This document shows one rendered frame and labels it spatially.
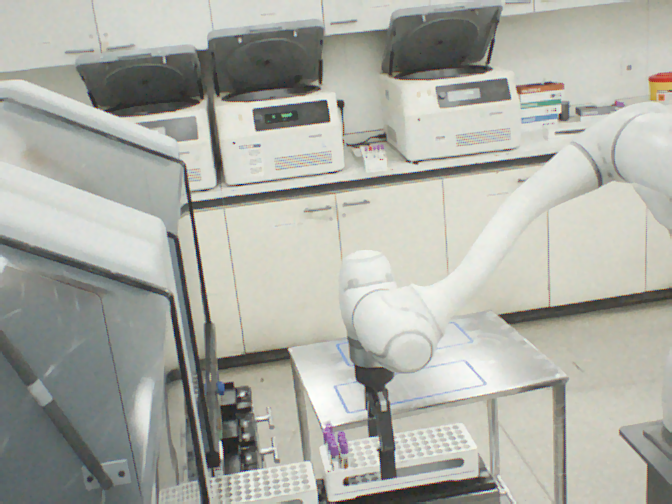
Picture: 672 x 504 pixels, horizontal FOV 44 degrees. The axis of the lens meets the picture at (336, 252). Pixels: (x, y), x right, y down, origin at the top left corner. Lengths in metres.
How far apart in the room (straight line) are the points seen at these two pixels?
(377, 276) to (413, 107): 2.46
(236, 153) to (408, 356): 2.55
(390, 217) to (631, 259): 1.27
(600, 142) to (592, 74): 3.24
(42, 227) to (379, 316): 0.54
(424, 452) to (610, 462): 1.69
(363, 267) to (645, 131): 0.53
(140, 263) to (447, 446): 0.80
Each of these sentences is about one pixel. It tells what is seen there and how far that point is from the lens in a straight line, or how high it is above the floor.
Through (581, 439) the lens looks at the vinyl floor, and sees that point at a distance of 3.38.
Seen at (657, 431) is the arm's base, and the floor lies 0.72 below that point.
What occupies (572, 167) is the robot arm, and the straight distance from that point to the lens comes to 1.56.
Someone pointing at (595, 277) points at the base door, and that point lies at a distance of 4.36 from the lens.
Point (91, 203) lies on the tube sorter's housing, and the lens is 1.30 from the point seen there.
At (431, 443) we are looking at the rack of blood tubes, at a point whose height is 0.89.
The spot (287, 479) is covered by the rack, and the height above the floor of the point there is 0.86.
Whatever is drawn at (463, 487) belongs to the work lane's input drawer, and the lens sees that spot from 1.68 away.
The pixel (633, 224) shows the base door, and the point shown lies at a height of 0.45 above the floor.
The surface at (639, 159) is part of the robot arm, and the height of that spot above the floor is 1.44.
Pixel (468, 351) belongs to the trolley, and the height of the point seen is 0.82.
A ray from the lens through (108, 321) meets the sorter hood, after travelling 0.98.
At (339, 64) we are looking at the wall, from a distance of 4.38.
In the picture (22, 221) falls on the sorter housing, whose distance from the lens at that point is 1.13.
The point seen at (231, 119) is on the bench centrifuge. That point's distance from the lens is 3.78.
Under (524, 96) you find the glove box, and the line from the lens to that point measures 4.42.
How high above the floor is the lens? 1.78
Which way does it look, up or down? 19 degrees down
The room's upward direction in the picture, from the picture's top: 6 degrees counter-clockwise
